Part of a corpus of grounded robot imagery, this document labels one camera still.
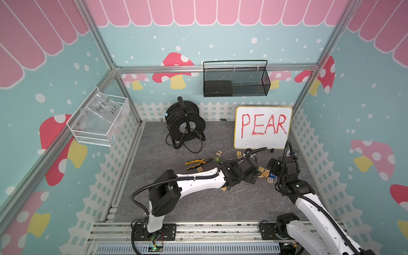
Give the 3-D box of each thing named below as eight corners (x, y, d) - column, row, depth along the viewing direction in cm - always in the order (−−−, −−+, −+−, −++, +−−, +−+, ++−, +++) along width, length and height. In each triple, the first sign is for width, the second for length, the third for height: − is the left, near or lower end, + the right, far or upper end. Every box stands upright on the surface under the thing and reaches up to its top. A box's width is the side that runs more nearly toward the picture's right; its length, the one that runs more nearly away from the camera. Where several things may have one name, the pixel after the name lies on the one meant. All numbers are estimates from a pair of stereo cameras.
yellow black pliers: (186, 169, 97) (186, 168, 96) (185, 164, 100) (184, 162, 98) (213, 161, 101) (213, 160, 99) (211, 156, 104) (211, 154, 102)
